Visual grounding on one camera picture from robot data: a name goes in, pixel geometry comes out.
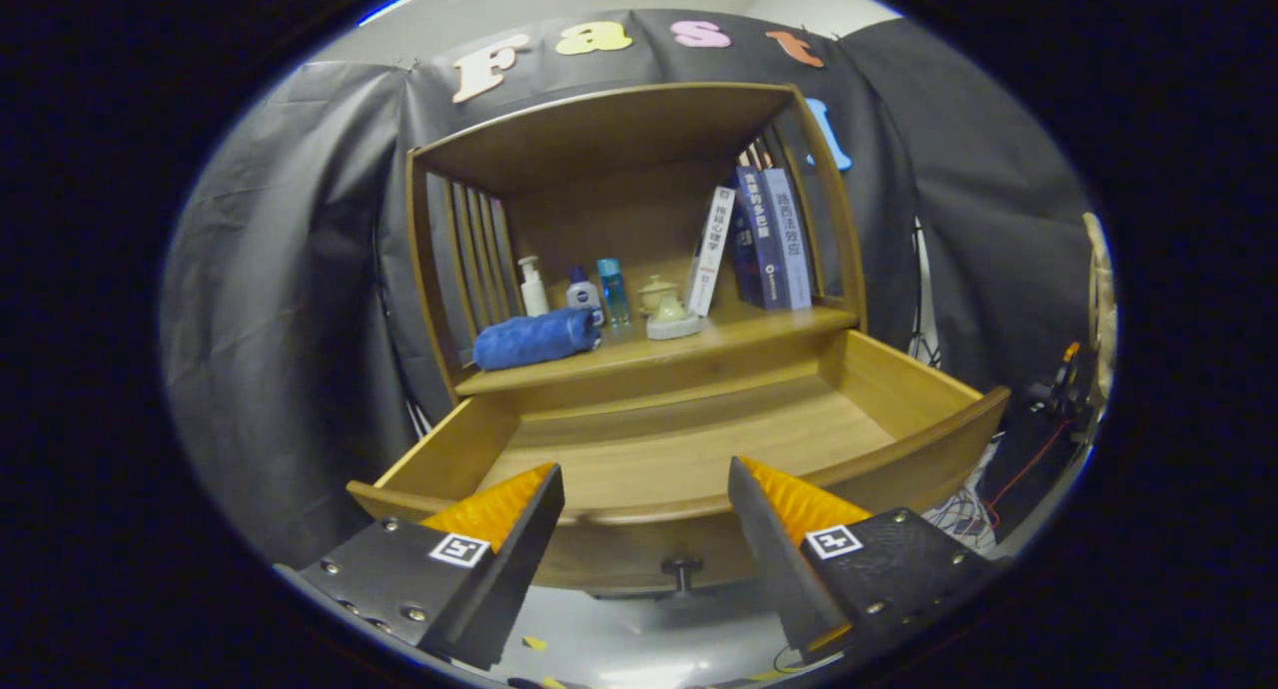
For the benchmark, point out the blue rolled towel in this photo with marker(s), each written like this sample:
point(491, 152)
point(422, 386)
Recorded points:
point(529, 340)

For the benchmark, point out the light blue book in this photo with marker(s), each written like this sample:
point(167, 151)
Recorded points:
point(792, 250)

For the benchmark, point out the beige lidded teacup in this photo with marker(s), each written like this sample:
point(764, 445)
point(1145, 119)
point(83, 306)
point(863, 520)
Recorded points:
point(657, 292)

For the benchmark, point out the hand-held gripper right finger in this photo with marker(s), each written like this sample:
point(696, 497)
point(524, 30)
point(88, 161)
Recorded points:
point(774, 569)

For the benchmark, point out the white bottle with blue cap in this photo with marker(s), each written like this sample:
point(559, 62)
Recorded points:
point(583, 295)

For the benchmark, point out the wooden cabinet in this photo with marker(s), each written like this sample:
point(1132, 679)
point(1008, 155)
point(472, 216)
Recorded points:
point(619, 140)

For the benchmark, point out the dark equipment with orange tip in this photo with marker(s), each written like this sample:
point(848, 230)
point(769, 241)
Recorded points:
point(1058, 389)

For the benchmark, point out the white book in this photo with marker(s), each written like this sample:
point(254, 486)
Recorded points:
point(711, 250)

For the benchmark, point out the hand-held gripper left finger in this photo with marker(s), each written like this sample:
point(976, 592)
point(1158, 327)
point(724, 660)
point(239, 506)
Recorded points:
point(519, 559)

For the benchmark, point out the light wooden frame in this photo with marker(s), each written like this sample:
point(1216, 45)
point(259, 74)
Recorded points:
point(1100, 300)

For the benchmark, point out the yellow tape scrap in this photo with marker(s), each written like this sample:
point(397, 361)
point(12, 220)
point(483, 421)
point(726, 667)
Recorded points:
point(534, 643)

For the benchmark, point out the dark blue book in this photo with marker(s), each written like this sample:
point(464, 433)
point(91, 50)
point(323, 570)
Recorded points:
point(759, 240)

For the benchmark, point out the white pump bottle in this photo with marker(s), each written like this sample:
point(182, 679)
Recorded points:
point(534, 295)

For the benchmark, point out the wooden countertop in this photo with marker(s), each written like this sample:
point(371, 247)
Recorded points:
point(739, 335)

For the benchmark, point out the clear blue bottle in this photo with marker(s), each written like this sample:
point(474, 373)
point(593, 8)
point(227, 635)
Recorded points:
point(612, 290)

